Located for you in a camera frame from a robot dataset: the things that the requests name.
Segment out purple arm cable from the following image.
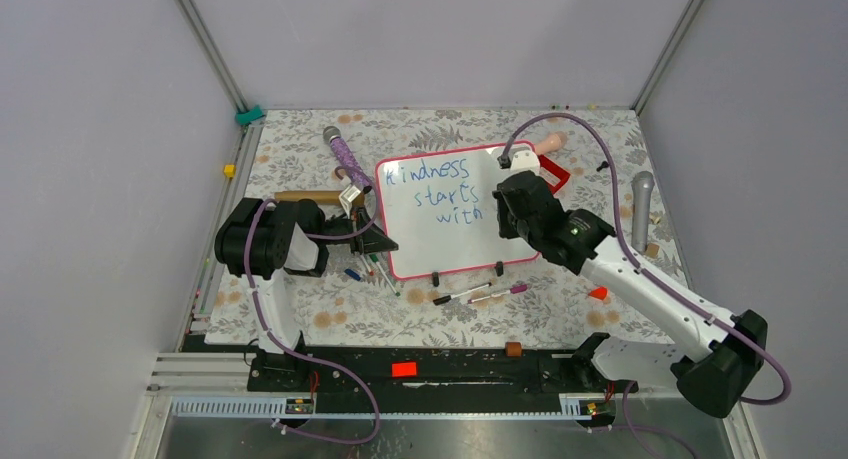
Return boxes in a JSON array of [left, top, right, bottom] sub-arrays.
[[242, 165, 382, 447], [498, 112, 793, 459]]

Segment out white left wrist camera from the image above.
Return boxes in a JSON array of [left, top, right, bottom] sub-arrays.
[[338, 184, 365, 215]]

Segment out orange triangle block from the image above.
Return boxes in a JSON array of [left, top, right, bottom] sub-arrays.
[[588, 287, 609, 301]]

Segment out black capped marker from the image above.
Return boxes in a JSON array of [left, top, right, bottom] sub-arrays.
[[432, 282, 492, 306]]

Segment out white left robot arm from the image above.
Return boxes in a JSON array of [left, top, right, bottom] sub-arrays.
[[214, 197, 399, 390]]

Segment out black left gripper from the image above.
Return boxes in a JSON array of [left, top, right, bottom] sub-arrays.
[[315, 205, 398, 255]]

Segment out floral patterned mat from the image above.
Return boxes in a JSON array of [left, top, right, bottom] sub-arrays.
[[246, 109, 666, 349]]

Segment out brown small block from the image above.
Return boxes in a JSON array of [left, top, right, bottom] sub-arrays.
[[504, 341, 523, 358]]

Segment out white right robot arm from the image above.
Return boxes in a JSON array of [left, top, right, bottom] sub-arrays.
[[493, 171, 768, 418]]

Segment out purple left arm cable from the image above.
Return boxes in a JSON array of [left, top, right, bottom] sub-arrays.
[[242, 165, 382, 447]]

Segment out purple glitter microphone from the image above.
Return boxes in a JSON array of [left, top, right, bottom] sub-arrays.
[[323, 126, 371, 192]]

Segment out pink framed whiteboard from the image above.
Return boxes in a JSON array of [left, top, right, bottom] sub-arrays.
[[375, 144, 538, 280]]

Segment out purple capped marker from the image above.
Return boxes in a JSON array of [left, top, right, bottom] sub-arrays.
[[467, 284, 528, 304]]

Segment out red capped marker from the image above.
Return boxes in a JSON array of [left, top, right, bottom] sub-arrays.
[[359, 255, 374, 277]]

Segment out blue marker cap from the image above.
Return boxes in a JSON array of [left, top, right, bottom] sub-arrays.
[[344, 269, 362, 282]]

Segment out green corner clamp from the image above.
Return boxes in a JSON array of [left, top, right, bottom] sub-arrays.
[[235, 105, 265, 127]]

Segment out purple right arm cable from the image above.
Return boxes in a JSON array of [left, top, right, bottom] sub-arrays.
[[498, 112, 793, 459]]

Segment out silver toy microphone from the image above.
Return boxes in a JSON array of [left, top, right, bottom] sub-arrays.
[[631, 171, 655, 254]]

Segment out green capped marker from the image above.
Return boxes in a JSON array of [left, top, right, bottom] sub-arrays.
[[369, 254, 400, 297]]

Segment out red tape label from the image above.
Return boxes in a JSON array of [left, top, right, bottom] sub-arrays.
[[391, 361, 418, 378]]

